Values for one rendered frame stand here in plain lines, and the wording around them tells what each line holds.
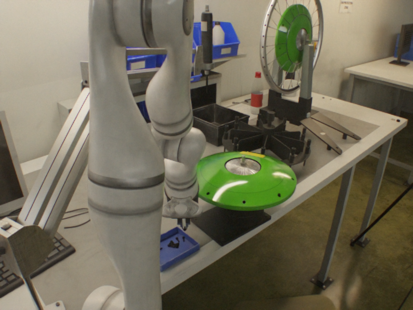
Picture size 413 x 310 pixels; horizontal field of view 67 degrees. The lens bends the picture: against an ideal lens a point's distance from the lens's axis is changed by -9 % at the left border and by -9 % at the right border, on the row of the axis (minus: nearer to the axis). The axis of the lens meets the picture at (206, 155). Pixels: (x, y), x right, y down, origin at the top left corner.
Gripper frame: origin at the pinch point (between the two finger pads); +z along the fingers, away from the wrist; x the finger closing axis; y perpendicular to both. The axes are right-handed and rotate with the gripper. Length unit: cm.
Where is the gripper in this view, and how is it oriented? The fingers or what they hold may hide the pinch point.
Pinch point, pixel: (184, 229)
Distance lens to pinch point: 92.7
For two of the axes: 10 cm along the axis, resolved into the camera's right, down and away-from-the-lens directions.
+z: -0.2, 5.8, 8.1
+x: -10.0, 0.2, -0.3
